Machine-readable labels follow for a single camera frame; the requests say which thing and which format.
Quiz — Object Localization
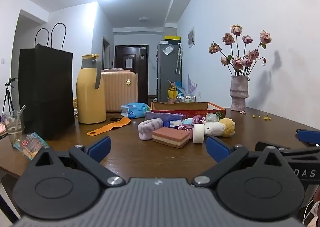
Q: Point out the yellow thermos jug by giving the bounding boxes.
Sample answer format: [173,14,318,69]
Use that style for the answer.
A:
[76,54,107,124]

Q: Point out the white cable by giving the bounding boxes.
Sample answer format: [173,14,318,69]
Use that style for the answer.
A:
[304,201,319,225]

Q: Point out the white straw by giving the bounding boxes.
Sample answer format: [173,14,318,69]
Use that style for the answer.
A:
[14,105,26,132]

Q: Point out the red cardboard box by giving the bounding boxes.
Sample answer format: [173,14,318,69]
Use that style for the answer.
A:
[150,101,227,119]

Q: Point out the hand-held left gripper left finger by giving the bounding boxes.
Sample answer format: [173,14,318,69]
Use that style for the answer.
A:
[27,136,125,188]

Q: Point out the clear glass cup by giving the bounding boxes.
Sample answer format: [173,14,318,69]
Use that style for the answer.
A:
[2,111,25,146]

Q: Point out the pink suitcase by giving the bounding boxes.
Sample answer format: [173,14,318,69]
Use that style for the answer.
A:
[101,68,139,112]

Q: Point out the dried pink roses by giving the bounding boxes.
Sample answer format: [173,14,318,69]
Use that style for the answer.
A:
[209,24,272,77]

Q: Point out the blue snack packet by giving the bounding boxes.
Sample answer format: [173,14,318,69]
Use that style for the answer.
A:
[13,132,49,161]

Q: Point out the blue wet wipes pack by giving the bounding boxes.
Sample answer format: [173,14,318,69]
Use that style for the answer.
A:
[121,102,152,119]

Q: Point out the pink textured vase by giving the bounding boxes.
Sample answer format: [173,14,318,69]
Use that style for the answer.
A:
[230,75,249,112]

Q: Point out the pink fluffy headband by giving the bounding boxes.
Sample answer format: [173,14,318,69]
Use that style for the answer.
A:
[138,119,164,141]

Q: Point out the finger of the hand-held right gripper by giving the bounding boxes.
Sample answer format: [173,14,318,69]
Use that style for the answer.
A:
[296,129,320,146]
[255,141,320,159]

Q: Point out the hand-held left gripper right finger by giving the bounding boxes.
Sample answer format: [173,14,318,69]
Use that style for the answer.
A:
[192,136,293,189]

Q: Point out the pink satin bow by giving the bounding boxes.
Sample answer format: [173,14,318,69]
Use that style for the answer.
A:
[179,115,206,131]

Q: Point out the grey side door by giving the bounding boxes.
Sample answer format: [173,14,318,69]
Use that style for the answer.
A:
[102,38,111,70]

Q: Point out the grey refrigerator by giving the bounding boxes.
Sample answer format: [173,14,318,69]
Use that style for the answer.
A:
[157,43,182,102]

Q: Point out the orange shoehorn strap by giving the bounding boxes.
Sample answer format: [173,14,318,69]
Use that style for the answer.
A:
[87,117,132,136]

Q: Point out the black tripod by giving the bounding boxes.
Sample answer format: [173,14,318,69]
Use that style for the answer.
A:
[2,77,19,115]

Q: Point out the white wire basket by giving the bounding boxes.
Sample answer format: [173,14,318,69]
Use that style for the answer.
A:
[177,94,197,103]

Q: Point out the black paper bag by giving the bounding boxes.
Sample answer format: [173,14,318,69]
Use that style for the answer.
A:
[18,22,75,141]

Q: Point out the folded white umbrella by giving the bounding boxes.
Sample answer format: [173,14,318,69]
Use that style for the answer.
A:
[176,43,183,74]

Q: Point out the white wall panel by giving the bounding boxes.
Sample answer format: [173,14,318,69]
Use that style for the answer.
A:
[188,27,195,48]

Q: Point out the dark brown door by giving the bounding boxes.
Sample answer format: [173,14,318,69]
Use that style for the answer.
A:
[114,45,149,104]

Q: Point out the pink layered sponge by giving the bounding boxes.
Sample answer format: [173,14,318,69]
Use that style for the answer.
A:
[152,127,190,148]

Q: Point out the white and yellow plush sheep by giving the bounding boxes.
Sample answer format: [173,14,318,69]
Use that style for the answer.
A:
[204,118,236,137]

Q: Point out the purple cloth pouch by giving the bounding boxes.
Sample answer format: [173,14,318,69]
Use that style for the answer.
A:
[144,111,184,127]

